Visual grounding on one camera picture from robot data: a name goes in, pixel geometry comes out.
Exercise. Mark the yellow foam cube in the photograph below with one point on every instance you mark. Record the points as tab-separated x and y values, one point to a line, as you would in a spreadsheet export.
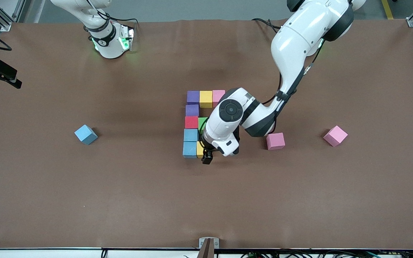
199	148
206	99

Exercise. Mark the blue foam cube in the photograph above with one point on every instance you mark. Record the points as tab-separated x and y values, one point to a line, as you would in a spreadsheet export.
191	135
190	149
85	134

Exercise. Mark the green foam cube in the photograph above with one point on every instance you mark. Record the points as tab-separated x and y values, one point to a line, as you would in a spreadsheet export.
202	123

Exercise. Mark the red foam cube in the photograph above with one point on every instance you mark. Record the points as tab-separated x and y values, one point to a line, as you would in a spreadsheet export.
191	122

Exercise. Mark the pink foam cube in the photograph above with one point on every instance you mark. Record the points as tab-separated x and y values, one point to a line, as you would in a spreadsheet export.
217	96
275	141
335	135

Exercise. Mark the purple foam cube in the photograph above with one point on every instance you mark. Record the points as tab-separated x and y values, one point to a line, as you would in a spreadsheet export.
192	110
193	97

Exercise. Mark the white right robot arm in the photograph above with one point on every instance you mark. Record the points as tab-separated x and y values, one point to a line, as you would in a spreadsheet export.
108	39

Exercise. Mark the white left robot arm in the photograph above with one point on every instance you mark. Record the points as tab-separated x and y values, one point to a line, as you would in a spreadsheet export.
299	39

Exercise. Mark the arm base connector plate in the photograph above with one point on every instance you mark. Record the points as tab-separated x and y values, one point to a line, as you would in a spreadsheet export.
127	36

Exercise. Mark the brown table mat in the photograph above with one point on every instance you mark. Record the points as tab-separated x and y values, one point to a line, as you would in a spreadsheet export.
48	208

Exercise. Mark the grey metal table bracket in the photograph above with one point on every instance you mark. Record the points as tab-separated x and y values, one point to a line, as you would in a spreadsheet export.
209	243

